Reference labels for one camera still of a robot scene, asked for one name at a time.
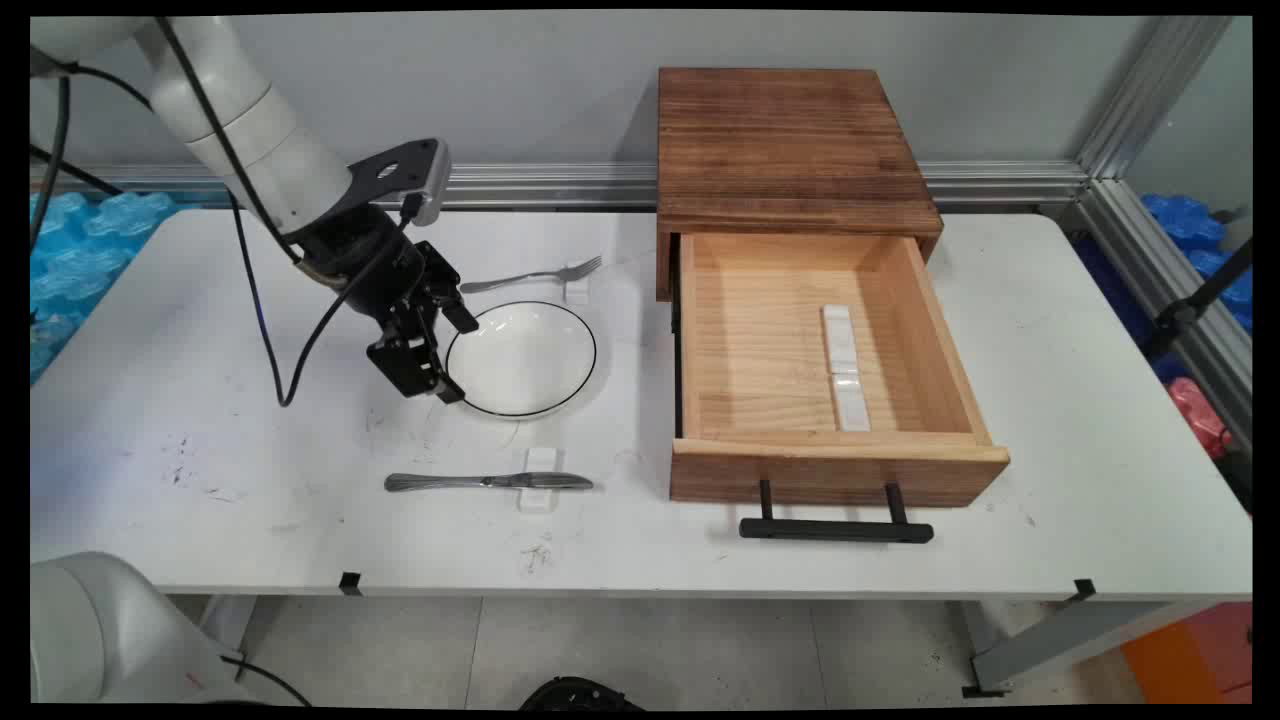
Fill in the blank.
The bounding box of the white plate with black rim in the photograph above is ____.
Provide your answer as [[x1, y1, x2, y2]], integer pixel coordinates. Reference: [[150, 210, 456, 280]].
[[445, 300, 598, 419]]

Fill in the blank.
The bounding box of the orange cabinet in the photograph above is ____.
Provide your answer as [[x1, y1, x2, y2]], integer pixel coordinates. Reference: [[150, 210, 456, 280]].
[[1120, 602, 1253, 706]]

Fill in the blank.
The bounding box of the light blue bubble wrap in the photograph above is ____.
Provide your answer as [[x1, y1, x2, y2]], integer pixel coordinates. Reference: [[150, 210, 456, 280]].
[[30, 190, 179, 386]]

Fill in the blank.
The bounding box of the white table leg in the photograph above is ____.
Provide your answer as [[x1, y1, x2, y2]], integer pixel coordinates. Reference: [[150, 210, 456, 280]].
[[200, 597, 257, 653]]

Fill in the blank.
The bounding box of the upright aluminium frame post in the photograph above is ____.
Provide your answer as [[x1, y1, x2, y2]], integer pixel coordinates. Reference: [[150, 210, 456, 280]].
[[1075, 15, 1236, 181]]

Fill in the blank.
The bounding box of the dark wooden drawer cabinet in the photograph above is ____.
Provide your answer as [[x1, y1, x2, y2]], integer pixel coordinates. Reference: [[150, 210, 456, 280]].
[[655, 67, 945, 303]]

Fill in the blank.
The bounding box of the grey metal table leg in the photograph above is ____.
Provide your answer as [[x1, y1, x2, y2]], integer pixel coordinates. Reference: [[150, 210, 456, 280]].
[[962, 600, 1221, 698]]

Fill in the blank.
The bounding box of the horizontal aluminium frame rail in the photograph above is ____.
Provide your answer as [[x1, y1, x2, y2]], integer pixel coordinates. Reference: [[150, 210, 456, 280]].
[[30, 160, 1091, 211]]

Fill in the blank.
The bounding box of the black round object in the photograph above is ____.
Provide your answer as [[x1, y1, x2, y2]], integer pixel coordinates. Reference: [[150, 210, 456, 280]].
[[518, 676, 646, 713]]

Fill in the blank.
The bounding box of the dark blue plastic packaging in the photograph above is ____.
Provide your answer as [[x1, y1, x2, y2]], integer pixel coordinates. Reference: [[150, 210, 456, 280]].
[[1075, 193, 1253, 386]]

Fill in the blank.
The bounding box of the black drawer handle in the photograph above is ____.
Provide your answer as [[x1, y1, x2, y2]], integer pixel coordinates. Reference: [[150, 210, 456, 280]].
[[739, 480, 935, 545]]

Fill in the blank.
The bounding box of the slanted aluminium side rail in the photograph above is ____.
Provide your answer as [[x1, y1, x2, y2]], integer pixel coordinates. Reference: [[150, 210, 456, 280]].
[[1060, 178, 1253, 451]]

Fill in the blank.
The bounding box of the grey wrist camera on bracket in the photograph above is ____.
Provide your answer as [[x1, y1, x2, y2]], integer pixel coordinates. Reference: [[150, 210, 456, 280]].
[[345, 138, 452, 228]]

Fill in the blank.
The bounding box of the red plastic bag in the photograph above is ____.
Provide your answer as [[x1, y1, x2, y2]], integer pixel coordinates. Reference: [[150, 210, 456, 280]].
[[1167, 377, 1236, 461]]

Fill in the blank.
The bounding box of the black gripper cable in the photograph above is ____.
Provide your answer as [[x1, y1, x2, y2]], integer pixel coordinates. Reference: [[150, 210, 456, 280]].
[[30, 15, 306, 266]]

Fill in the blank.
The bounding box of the silver metal fork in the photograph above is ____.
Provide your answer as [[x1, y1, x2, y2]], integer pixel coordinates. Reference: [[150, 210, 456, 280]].
[[459, 256, 604, 295]]

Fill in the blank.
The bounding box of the light wooden drawer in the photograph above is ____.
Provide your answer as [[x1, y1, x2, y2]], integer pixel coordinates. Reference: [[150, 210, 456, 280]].
[[668, 232, 1011, 509]]

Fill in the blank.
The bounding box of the thin black cable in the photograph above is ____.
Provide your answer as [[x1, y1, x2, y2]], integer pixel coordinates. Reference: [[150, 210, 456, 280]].
[[220, 655, 313, 707]]

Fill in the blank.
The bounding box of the silver metal table knife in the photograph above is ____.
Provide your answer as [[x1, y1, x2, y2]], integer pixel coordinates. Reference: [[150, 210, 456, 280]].
[[384, 472, 595, 493]]

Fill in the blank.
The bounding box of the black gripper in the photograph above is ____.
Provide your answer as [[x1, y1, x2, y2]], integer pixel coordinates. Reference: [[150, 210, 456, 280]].
[[298, 203, 480, 405]]

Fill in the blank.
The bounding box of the black camera cable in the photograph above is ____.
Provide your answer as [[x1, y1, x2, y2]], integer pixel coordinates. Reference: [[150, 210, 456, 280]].
[[30, 60, 421, 409]]

